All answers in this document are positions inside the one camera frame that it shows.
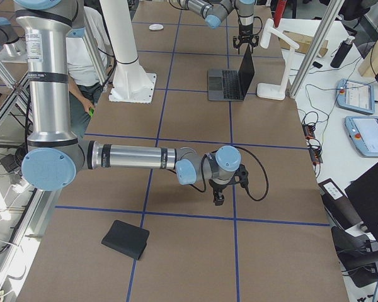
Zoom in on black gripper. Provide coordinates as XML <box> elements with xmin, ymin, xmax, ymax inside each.
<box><xmin>209</xmin><ymin>164</ymin><xmax>249</xmax><ymax>197</ymax></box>
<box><xmin>232</xmin><ymin>25</ymin><xmax>259</xmax><ymax>55</ymax></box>

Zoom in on grey laptop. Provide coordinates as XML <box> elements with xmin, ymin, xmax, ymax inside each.
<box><xmin>207</xmin><ymin>45</ymin><xmax>255</xmax><ymax>101</ymax></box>

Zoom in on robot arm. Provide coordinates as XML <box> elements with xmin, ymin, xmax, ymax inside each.
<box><xmin>14</xmin><ymin>1</ymin><xmax>247</xmax><ymax>201</ymax></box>
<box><xmin>170</xmin><ymin>0</ymin><xmax>259</xmax><ymax>53</ymax></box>

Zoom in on white desk lamp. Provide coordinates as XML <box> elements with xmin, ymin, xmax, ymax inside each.
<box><xmin>256</xmin><ymin>18</ymin><xmax>301</xmax><ymax>101</ymax></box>

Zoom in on white computer mouse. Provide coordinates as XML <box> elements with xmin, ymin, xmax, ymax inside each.
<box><xmin>149</xmin><ymin>23</ymin><xmax>164</xmax><ymax>31</ymax></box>

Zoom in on black mouse pad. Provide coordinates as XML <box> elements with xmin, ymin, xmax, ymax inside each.
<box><xmin>101</xmin><ymin>220</ymin><xmax>150</xmax><ymax>260</ymax></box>

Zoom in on cardboard box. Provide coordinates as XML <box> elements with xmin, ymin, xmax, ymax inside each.
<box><xmin>283</xmin><ymin>31</ymin><xmax>328</xmax><ymax>57</ymax></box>

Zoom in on black water bottle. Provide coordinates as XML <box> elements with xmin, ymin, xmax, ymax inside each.
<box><xmin>330</xmin><ymin>36</ymin><xmax>355</xmax><ymax>68</ymax></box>

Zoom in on upper blue teach pendant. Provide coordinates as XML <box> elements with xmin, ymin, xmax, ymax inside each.
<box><xmin>335</xmin><ymin>79</ymin><xmax>375</xmax><ymax>115</ymax></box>

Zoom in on blue teach pendant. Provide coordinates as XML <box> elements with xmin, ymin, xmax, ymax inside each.
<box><xmin>344</xmin><ymin>116</ymin><xmax>378</xmax><ymax>158</ymax></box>
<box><xmin>335</xmin><ymin>79</ymin><xmax>375</xmax><ymax>115</ymax></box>

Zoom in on black monitor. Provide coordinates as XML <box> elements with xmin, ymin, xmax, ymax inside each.
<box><xmin>345</xmin><ymin>163</ymin><xmax>378</xmax><ymax>241</ymax></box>

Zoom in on lower blue teach pendant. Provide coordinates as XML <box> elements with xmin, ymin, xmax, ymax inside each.
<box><xmin>344</xmin><ymin>116</ymin><xmax>378</xmax><ymax>158</ymax></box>

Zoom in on brown paper table mat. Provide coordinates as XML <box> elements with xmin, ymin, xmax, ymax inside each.
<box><xmin>18</xmin><ymin>1</ymin><xmax>348</xmax><ymax>301</ymax></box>

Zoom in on seated person white shirt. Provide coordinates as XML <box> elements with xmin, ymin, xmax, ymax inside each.
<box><xmin>66</xmin><ymin>6</ymin><xmax>111</xmax><ymax>139</ymax></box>

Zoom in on aluminium frame post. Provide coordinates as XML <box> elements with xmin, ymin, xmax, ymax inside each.
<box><xmin>289</xmin><ymin>0</ymin><xmax>345</xmax><ymax>99</ymax></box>

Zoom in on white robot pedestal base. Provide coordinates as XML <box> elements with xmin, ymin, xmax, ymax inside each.
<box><xmin>100</xmin><ymin>0</ymin><xmax>157</xmax><ymax>104</ymax></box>

